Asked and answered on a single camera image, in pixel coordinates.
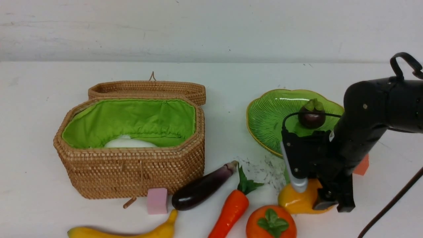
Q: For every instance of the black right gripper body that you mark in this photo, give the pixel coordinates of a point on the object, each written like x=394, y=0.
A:
x=334, y=155

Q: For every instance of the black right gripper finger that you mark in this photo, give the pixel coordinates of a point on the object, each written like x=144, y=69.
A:
x=345, y=195
x=325, y=200

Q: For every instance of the yellow orange toy mango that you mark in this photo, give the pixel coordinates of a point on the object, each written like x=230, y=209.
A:
x=301, y=203

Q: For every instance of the purple toy mangosteen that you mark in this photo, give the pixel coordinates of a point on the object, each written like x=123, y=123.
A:
x=312, y=114

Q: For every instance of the orange toy persimmon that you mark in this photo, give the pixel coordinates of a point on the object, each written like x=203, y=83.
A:
x=271, y=221

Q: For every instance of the orange toy carrot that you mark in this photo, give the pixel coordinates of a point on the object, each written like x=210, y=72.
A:
x=234, y=206

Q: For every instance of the purple toy eggplant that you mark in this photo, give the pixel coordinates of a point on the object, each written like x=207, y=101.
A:
x=199, y=190

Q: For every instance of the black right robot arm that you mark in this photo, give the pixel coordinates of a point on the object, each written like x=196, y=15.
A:
x=371, y=107

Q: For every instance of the orange foam cube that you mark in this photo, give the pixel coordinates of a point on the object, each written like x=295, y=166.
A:
x=362, y=168

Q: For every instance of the green foam cube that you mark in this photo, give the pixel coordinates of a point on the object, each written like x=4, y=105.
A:
x=286, y=176

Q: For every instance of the green leaf-shaped glass plate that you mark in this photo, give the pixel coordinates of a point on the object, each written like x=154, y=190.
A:
x=265, y=114

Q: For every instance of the pink foam cube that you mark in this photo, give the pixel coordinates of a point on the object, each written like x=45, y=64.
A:
x=157, y=201

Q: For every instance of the green fabric basket lining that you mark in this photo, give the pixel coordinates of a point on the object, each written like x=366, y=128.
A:
x=162, y=122

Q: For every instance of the wooden basket toggle clasp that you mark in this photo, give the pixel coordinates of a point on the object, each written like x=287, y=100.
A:
x=129, y=202

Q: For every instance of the woven wicker basket lid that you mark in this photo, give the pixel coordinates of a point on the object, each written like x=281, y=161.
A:
x=193, y=91

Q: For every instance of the woven wicker basket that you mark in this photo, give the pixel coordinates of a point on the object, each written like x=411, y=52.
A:
x=109, y=173

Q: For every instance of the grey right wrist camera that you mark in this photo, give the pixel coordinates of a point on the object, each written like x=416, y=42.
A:
x=303, y=156

